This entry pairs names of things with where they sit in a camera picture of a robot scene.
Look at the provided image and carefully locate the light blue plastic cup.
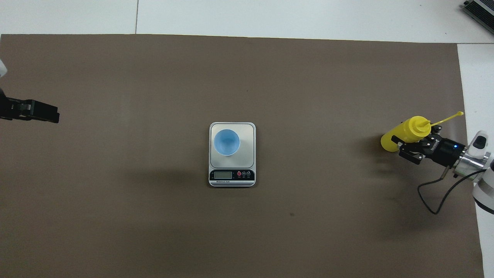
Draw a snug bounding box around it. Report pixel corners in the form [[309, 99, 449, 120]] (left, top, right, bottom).
[[213, 129, 241, 156]]

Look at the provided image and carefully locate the silver digital kitchen scale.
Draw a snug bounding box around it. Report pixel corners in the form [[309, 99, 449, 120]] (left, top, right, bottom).
[[208, 122, 256, 188]]

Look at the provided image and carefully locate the yellow squeeze bottle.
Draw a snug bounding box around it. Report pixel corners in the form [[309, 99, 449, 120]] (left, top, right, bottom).
[[380, 111, 464, 153]]

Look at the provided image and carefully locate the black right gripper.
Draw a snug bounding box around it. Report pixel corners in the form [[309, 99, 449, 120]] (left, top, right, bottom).
[[391, 125, 466, 168]]

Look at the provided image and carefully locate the brown paper table mat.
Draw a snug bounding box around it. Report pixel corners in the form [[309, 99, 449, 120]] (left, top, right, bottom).
[[0, 34, 485, 278]]

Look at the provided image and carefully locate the grey ribbed metal device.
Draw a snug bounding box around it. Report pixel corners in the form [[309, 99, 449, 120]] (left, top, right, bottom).
[[463, 0, 494, 35]]

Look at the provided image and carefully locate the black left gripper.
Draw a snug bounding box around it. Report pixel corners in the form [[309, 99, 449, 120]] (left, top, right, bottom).
[[0, 91, 60, 124]]

